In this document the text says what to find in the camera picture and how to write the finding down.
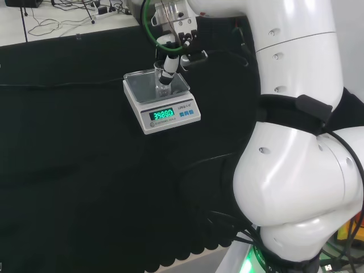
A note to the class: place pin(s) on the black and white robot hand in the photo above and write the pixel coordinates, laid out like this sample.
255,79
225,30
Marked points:
187,39

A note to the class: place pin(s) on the small clear glass beaker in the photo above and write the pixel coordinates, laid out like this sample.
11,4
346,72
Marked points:
162,89

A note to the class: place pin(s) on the white electronic balance steel pan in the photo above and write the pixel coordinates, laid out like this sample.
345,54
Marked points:
167,113

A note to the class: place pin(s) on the white power strip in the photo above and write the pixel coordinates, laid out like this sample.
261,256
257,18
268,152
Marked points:
106,13

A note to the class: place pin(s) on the black bench cloth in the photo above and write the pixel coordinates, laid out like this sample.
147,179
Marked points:
85,170

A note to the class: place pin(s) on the black box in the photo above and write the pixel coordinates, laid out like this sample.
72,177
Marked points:
24,3

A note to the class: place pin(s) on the yellow stop button box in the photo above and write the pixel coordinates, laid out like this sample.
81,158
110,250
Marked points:
345,230

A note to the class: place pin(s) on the silver usb plug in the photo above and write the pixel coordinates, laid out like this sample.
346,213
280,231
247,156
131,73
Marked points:
328,268

